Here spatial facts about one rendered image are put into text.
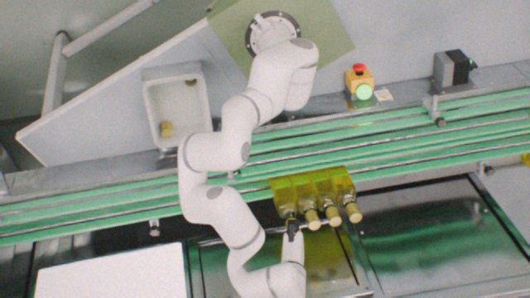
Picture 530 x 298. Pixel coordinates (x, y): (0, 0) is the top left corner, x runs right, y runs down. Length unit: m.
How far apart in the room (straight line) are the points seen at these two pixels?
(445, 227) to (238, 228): 0.83
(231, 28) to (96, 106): 0.47
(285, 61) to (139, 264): 0.80
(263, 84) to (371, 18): 0.63
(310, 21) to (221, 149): 0.61
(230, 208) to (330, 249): 0.61
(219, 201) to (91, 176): 0.73
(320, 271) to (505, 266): 0.50
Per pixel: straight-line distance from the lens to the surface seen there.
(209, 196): 1.43
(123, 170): 2.06
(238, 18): 1.85
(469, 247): 2.05
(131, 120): 2.07
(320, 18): 1.89
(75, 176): 2.09
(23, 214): 2.04
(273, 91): 1.50
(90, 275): 2.02
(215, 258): 1.98
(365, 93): 2.03
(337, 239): 1.99
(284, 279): 1.57
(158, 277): 1.96
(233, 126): 1.39
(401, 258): 2.00
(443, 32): 2.15
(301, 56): 1.55
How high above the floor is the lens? 2.52
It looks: 55 degrees down
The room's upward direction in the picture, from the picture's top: 163 degrees clockwise
